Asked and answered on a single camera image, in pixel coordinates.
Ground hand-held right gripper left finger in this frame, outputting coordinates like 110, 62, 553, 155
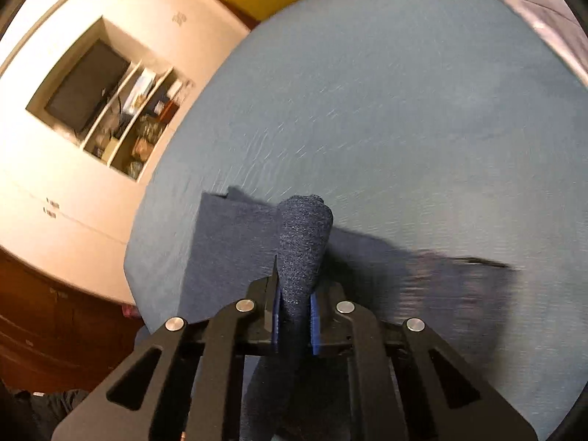
51, 256, 282, 441

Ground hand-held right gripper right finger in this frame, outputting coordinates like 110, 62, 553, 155
309, 282, 538, 441

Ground dark blue pants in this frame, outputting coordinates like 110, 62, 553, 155
177, 186, 522, 441

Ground blue bed sheet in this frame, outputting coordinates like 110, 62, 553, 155
124, 0, 588, 441

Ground dark wooden cabinet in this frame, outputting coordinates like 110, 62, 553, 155
0, 247, 144, 393

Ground dark cloth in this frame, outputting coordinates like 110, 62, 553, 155
7, 388, 90, 441

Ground black television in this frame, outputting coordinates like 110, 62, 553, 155
44, 39, 132, 133

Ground grey patterned blanket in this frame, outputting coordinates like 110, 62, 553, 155
472, 0, 588, 81

